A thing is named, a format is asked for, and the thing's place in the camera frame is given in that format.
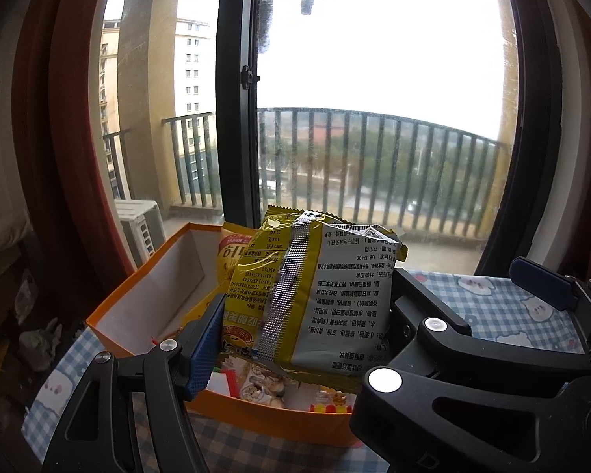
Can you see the olive yellow snack packet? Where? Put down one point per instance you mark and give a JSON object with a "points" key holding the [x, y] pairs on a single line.
{"points": [[335, 295]]}

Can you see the blue checked tablecloth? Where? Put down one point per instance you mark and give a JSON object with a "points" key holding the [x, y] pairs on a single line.
{"points": [[497, 295]]}

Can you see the small clear candy packet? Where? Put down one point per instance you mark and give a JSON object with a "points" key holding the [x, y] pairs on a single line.
{"points": [[330, 399]]}

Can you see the white air conditioner unit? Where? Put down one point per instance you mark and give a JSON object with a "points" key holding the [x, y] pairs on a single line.
{"points": [[140, 231]]}

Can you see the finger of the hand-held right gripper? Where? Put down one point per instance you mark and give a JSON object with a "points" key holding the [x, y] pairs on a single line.
{"points": [[413, 300], [541, 281]]}

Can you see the beige apartment building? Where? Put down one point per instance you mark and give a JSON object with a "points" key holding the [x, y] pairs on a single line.
{"points": [[192, 59]]}

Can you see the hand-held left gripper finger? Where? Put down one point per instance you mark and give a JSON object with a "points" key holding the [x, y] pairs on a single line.
{"points": [[204, 350]]}

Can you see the plain yellow snack packet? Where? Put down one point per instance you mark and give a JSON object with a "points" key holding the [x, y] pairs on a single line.
{"points": [[202, 308]]}

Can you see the crumpled white plastic bag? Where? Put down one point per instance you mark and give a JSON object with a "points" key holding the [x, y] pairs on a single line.
{"points": [[39, 342], [24, 295]]}

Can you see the orange cardboard box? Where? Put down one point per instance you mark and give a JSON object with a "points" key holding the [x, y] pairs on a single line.
{"points": [[256, 416]]}

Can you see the black window frame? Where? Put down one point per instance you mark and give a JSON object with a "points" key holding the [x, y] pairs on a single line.
{"points": [[234, 108]]}

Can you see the red gold peanut packet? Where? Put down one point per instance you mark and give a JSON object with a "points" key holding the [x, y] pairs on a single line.
{"points": [[258, 384]]}

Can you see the pale cloth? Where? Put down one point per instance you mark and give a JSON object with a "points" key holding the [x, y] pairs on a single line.
{"points": [[5, 226]]}

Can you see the grey balcony railing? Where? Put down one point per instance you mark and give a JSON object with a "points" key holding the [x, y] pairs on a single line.
{"points": [[374, 118]]}

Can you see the white and red snack packet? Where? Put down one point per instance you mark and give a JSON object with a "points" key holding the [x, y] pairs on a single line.
{"points": [[221, 379]]}

